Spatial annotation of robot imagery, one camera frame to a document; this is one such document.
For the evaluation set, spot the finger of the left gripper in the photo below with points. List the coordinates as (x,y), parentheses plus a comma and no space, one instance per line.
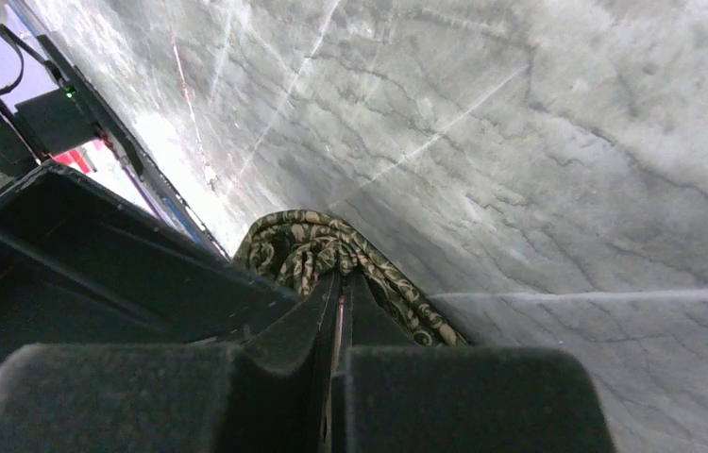
(81,265)

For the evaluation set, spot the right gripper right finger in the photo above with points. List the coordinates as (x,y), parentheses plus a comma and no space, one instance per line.
(389,394)

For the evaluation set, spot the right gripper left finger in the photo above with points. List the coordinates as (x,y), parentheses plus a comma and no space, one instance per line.
(268,394)

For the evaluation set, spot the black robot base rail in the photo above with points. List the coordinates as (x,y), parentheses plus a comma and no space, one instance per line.
(52,119)

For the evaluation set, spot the olive gold patterned tie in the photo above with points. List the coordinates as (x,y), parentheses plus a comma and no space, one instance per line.
(295,248)

